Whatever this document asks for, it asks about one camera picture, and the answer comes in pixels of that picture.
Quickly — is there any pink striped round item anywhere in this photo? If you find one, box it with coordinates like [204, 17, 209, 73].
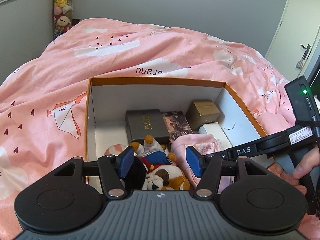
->
[104, 144, 127, 156]

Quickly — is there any small gold box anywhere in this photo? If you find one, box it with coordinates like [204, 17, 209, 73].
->
[185, 100, 221, 131]

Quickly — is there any dark grey gift box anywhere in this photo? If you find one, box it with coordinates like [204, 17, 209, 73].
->
[125, 109, 170, 145]

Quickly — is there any floral printed card box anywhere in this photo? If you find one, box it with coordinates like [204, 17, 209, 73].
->
[162, 111, 193, 143]

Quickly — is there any black door handle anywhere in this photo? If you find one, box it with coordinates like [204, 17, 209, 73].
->
[300, 44, 311, 60]

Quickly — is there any plush dog toy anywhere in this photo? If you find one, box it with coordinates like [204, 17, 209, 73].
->
[142, 165, 190, 191]

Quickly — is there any person's right hand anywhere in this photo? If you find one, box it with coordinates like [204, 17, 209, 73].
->
[274, 146, 319, 195]

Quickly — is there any pink patterned bed duvet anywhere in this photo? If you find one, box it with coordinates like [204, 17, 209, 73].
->
[0, 17, 320, 240]

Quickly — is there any white door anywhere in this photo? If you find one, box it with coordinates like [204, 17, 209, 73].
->
[265, 0, 319, 80]

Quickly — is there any orange cardboard storage box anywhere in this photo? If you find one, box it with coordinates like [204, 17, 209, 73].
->
[84, 76, 268, 193]

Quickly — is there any blue dressed plush doll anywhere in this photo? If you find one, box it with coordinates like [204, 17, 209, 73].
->
[131, 135, 177, 173]

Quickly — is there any white long box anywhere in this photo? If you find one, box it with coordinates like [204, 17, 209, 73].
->
[199, 122, 232, 150]

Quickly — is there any stack of plush toys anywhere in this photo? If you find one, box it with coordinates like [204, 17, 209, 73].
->
[53, 0, 73, 39]

